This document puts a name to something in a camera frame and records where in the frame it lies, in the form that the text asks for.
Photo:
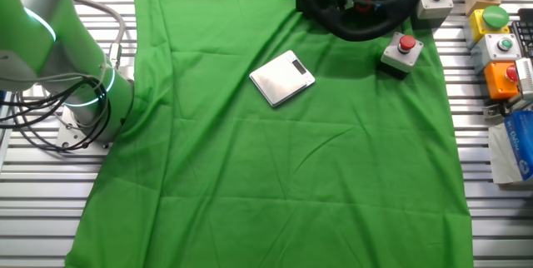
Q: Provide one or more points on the grey box flat red button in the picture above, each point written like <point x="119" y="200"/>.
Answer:
<point x="435" y="8"/>

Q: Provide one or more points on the silver digital scale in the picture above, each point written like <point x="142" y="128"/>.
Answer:
<point x="279" y="80"/>

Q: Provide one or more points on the grey box tall red button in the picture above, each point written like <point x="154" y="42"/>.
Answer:
<point x="401" y="58"/>

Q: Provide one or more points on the black keyboard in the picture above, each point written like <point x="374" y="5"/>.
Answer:
<point x="524" y="31"/>

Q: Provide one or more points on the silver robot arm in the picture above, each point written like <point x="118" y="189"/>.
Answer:
<point x="50" y="51"/>

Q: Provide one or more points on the blue tissue pack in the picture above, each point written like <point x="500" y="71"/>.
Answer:
<point x="518" y="147"/>

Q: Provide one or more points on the orange box red button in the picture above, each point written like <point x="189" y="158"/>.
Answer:
<point x="497" y="80"/>

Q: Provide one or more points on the grey ribbed camera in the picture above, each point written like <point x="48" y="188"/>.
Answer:
<point x="525" y="78"/>

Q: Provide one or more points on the yellow box green button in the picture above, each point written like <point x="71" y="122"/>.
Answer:
<point x="494" y="17"/>

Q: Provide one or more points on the green cloth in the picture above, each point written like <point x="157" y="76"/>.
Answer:
<point x="270" y="176"/>

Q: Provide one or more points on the grey box small green button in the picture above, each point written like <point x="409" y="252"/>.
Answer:
<point x="497" y="45"/>

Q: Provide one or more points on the black steering wheel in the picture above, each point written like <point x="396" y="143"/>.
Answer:
<point x="358" y="31"/>

